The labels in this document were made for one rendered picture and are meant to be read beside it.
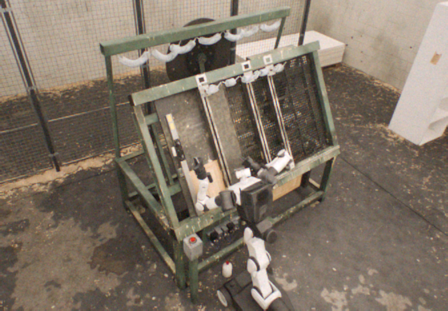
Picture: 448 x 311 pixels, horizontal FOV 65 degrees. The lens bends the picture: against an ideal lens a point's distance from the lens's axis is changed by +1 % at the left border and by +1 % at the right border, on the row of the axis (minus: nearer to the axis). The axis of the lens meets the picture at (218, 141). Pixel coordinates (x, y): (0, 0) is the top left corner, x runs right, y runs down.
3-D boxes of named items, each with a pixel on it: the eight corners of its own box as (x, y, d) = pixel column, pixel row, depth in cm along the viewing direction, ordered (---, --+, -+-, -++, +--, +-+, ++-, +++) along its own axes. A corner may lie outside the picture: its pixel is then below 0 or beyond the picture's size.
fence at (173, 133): (196, 216, 313) (198, 216, 309) (164, 115, 295) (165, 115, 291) (201, 213, 315) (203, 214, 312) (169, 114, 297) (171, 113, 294)
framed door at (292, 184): (243, 216, 397) (245, 216, 395) (247, 180, 364) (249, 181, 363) (298, 184, 441) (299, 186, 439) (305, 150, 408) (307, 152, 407)
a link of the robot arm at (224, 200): (225, 209, 279) (235, 206, 269) (216, 210, 273) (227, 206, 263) (222, 195, 282) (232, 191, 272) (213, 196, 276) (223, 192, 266)
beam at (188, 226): (173, 239, 307) (178, 242, 298) (169, 227, 305) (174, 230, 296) (333, 152, 415) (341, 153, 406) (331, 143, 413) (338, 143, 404)
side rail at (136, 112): (169, 227, 305) (174, 230, 296) (129, 107, 285) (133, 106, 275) (175, 224, 308) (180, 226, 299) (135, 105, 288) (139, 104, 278)
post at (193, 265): (193, 305, 337) (192, 258, 292) (190, 300, 340) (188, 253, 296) (198, 302, 340) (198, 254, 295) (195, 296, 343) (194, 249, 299)
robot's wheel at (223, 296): (230, 308, 337) (234, 301, 323) (226, 311, 335) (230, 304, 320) (218, 290, 347) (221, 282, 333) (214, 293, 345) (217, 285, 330)
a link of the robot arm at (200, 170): (188, 168, 261) (192, 178, 269) (199, 169, 257) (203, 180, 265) (194, 156, 269) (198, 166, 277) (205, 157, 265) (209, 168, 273)
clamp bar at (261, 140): (265, 179, 354) (281, 182, 334) (235, 65, 332) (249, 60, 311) (273, 175, 359) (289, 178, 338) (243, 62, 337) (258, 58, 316)
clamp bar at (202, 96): (226, 200, 329) (241, 204, 309) (189, 78, 307) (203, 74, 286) (234, 195, 334) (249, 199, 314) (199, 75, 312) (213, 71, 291)
